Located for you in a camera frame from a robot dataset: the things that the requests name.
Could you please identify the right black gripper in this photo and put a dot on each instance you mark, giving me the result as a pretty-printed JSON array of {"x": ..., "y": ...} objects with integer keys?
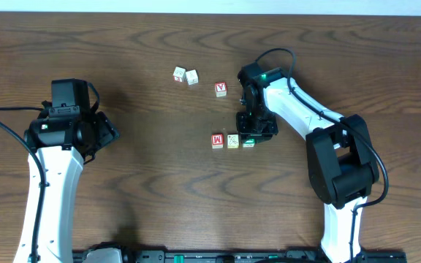
[{"x": 246, "y": 132}]

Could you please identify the white block red side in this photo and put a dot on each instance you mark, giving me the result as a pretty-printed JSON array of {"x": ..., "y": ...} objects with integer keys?
[{"x": 179, "y": 74}]

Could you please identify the red M letter block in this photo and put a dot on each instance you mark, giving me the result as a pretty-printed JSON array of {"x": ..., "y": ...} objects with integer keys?
[{"x": 217, "y": 141}]

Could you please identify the red A letter block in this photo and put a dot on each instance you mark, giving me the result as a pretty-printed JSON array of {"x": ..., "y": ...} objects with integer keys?
[{"x": 220, "y": 89}]

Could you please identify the white letter block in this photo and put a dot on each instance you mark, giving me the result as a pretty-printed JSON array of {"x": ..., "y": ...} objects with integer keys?
[{"x": 192, "y": 77}]

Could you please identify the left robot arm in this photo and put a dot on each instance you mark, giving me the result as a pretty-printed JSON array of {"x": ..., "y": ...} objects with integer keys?
[{"x": 66, "y": 136}]

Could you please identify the green picture block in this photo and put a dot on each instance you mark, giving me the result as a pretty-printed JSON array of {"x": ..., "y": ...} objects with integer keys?
[{"x": 250, "y": 143}]

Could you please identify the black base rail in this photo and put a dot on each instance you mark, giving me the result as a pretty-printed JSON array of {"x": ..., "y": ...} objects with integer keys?
[{"x": 125, "y": 255}]

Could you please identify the cream picture block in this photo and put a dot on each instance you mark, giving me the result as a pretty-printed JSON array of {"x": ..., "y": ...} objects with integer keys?
[{"x": 233, "y": 141}]

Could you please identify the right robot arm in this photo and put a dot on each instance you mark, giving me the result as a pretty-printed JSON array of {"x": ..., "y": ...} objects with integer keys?
[{"x": 341, "y": 166}]

